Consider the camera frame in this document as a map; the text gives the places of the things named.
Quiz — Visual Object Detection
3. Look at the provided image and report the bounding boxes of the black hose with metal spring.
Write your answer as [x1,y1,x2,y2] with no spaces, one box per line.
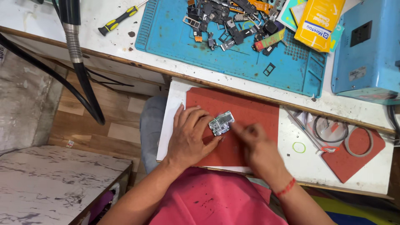
[51,0,106,126]

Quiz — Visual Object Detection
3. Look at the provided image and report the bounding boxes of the person's left hand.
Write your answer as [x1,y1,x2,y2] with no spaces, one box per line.
[164,104,225,171]

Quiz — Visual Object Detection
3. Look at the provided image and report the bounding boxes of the blue silicone repair mat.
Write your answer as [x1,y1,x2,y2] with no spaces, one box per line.
[135,0,328,98]

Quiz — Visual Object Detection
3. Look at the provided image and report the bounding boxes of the blue metal machine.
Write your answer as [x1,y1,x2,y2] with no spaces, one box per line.
[331,0,400,105]

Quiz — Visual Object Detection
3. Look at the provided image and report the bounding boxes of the person's right hand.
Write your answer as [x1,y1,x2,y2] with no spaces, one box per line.
[231,121,290,189]

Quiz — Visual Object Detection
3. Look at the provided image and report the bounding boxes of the pile of phone parts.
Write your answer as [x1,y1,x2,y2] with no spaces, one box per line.
[182,0,287,57]

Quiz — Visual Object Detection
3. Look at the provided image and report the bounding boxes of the yellow plastic packet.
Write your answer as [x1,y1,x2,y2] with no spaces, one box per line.
[294,0,346,53]

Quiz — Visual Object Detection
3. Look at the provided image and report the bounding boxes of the yellow blue cloth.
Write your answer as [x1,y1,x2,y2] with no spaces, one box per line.
[311,195,400,225]

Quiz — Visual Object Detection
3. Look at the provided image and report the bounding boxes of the black cable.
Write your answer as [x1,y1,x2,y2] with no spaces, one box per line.
[0,32,135,121]

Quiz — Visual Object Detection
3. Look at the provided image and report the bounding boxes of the black wire coil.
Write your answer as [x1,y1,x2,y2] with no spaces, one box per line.
[313,115,349,144]

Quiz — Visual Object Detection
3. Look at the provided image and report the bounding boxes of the red thread wristband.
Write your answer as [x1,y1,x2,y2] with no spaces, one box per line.
[274,177,296,198]

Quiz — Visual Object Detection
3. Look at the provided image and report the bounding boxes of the thin metal tweezers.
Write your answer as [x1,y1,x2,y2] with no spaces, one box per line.
[283,106,324,153]

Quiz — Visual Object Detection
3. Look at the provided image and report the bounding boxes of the large red rubber mat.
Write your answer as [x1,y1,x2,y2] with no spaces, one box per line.
[186,87,280,168]

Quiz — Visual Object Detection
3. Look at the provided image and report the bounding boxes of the person's grey trouser leg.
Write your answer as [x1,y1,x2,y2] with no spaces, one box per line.
[139,95,168,174]

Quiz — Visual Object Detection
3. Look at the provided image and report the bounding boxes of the black sim tray frame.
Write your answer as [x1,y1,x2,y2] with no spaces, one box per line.
[263,62,276,77]

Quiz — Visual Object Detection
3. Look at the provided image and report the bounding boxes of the person's pink shirt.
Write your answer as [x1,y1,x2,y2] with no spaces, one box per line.
[148,166,289,225]

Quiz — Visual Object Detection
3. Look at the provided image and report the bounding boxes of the green rubber ring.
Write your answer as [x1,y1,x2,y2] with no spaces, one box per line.
[292,141,306,154]

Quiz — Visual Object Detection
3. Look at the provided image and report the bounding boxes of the grey tape ring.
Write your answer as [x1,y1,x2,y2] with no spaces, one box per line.
[344,126,374,158]

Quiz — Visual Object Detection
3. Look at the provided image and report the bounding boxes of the yellow black screwdriver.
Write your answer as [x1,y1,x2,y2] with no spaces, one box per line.
[98,0,149,37]

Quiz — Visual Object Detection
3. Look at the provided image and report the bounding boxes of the marble pattern side table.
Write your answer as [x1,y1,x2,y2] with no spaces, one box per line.
[0,145,134,225]

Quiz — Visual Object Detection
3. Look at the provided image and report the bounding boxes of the small red rubber mat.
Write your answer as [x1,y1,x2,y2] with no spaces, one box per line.
[321,126,386,184]

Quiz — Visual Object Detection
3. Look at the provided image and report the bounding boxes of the green phone circuit board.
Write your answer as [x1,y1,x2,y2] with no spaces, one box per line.
[208,111,235,137]

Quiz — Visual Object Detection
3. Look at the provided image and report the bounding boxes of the white teal card box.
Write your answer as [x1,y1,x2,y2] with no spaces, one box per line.
[276,0,309,32]

